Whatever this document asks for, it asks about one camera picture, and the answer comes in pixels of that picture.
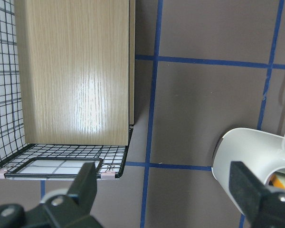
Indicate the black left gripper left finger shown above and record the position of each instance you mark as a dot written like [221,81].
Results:
[69,209]

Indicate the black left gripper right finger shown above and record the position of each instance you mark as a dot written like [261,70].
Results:
[263,206]

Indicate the white toaster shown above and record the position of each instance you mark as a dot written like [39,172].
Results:
[263,153]

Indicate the toast bread slice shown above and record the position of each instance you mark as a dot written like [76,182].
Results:
[278,180]

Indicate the grid pattern storage basket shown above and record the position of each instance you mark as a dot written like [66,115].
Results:
[21,160]

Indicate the wooden shelf board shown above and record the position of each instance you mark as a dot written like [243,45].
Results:
[76,68]

